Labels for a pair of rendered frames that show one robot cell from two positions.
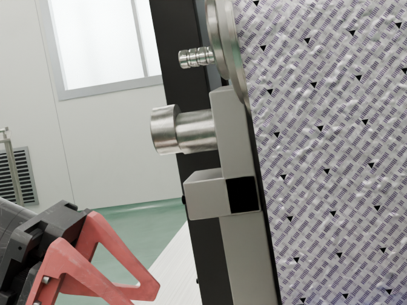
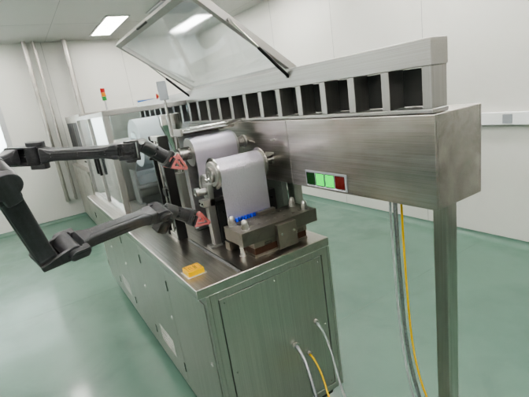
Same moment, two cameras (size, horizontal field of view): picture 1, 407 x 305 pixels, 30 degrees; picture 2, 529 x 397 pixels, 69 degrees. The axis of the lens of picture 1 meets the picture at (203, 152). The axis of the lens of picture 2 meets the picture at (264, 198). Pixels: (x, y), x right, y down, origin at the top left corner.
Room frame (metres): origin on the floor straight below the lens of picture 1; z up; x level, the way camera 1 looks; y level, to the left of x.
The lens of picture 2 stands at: (-0.85, 0.97, 1.57)
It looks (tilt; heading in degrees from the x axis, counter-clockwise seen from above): 15 degrees down; 317
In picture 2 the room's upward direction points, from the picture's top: 8 degrees counter-clockwise
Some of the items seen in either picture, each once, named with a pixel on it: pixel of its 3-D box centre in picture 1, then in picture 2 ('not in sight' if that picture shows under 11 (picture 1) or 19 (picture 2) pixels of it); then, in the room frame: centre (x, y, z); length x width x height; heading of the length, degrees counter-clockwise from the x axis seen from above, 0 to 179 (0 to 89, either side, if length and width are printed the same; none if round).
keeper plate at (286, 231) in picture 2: not in sight; (286, 234); (0.27, -0.16, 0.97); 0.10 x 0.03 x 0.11; 78
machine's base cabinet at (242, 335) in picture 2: not in sight; (183, 271); (1.48, -0.28, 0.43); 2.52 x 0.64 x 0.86; 168
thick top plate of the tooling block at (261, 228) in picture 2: not in sight; (271, 223); (0.36, -0.17, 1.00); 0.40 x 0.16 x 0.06; 78
